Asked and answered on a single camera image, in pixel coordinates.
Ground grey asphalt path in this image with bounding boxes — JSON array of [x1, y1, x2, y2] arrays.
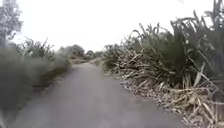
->
[[9, 62, 188, 128]]

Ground strip of dry leaf litter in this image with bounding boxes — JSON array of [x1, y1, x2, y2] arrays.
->
[[118, 78, 224, 128]]

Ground distant trees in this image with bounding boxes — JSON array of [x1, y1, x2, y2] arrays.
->
[[58, 43, 104, 61]]

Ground grey-green bushy verge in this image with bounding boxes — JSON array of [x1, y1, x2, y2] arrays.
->
[[0, 38, 73, 118]]

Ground tall cane plants with dry leaves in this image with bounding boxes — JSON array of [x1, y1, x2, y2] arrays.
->
[[99, 0, 224, 128]]

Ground tall tree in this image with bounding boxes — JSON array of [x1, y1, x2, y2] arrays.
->
[[0, 0, 24, 48]]

